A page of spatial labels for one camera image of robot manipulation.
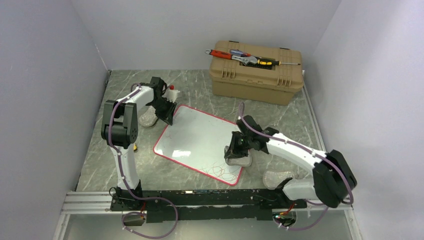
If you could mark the tan plastic toolbox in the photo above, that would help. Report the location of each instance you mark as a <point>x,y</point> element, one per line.
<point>264,83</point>

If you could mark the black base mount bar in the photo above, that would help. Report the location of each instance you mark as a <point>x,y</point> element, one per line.
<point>184,205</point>

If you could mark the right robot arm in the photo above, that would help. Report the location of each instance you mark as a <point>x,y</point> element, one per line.
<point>331,180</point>

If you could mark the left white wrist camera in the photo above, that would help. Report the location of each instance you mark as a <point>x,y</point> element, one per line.
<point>171,94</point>

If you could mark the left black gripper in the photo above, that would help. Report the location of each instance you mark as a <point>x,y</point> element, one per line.
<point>167,116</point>

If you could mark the blue red screwdriver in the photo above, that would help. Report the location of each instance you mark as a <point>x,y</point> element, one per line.
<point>239,53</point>

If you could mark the red handled adjustable wrench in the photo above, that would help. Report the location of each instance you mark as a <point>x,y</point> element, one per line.
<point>228,56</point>

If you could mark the yellow black screwdriver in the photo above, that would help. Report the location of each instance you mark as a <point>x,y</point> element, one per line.
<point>270,62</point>

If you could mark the aluminium rail frame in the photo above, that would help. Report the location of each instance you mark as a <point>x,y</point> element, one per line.
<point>95,203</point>

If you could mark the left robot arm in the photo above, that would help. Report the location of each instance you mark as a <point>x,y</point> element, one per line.
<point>120,128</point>

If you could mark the red framed whiteboard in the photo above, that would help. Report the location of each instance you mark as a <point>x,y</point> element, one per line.
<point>197,141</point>

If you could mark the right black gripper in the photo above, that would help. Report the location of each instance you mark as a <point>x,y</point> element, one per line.
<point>233,150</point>

